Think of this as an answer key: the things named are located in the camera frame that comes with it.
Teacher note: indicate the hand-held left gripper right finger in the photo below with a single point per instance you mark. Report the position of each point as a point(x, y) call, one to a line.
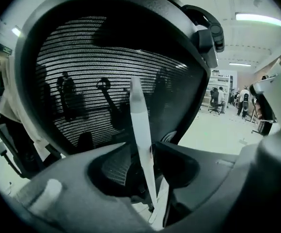
point(211, 169)

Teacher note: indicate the black mesh chair with headrest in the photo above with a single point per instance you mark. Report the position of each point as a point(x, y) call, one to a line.
point(106, 64)

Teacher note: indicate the ceiling light panel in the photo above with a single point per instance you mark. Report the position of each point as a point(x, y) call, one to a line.
point(259, 19)
point(16, 31)
point(240, 64)

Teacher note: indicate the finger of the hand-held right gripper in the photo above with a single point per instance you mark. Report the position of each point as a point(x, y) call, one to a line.
point(264, 86)

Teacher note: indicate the beige coat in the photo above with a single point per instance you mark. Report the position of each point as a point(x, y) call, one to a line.
point(16, 101)

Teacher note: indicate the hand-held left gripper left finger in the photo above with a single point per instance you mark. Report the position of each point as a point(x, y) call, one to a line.
point(77, 169)

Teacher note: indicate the green exit sign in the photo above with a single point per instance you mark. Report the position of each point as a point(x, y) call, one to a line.
point(7, 49)

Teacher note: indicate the white shelving unit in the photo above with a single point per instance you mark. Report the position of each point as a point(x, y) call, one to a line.
point(219, 78)

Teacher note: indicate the black office chair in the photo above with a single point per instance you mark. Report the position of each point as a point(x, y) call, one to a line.
point(213, 99)
point(5, 154)

